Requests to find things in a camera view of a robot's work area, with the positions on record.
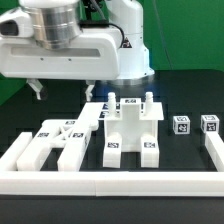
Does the white U-shaped frame fence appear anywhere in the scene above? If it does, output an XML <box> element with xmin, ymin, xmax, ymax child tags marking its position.
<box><xmin>0</xmin><ymin>132</ymin><xmax>224</xmax><ymax>197</ymax></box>

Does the white tagged cube left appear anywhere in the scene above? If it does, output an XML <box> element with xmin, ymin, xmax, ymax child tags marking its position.
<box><xmin>173</xmin><ymin>116</ymin><xmax>190</xmax><ymax>135</ymax></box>

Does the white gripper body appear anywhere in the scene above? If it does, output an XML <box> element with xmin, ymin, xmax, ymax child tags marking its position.
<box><xmin>0</xmin><ymin>7</ymin><xmax>122</xmax><ymax>80</ymax></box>

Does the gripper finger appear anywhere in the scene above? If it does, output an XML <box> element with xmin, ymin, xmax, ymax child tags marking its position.
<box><xmin>27</xmin><ymin>79</ymin><xmax>46</xmax><ymax>100</ymax></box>
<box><xmin>85</xmin><ymin>80</ymin><xmax>95</xmax><ymax>102</ymax></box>

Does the white tagged cube right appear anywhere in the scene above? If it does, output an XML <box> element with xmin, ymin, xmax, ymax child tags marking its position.
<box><xmin>201</xmin><ymin>115</ymin><xmax>220</xmax><ymax>133</ymax></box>

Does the white chair seat piece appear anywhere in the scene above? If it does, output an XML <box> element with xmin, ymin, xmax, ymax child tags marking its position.
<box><xmin>104</xmin><ymin>92</ymin><xmax>164</xmax><ymax>152</ymax></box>

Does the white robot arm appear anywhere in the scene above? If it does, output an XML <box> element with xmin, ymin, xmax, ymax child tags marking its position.
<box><xmin>0</xmin><ymin>0</ymin><xmax>154</xmax><ymax>99</ymax></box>

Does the white tagged cube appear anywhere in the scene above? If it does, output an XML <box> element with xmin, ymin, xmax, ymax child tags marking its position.
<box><xmin>173</xmin><ymin>116</ymin><xmax>190</xmax><ymax>135</ymax></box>
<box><xmin>201</xmin><ymin>115</ymin><xmax>220</xmax><ymax>133</ymax></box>

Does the white chair back piece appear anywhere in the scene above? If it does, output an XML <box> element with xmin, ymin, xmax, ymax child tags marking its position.
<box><xmin>17</xmin><ymin>119</ymin><xmax>99</xmax><ymax>172</ymax></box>

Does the white marker base plate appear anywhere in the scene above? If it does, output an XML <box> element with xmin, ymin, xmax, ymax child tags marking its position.
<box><xmin>78</xmin><ymin>101</ymin><xmax>165</xmax><ymax>122</ymax></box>

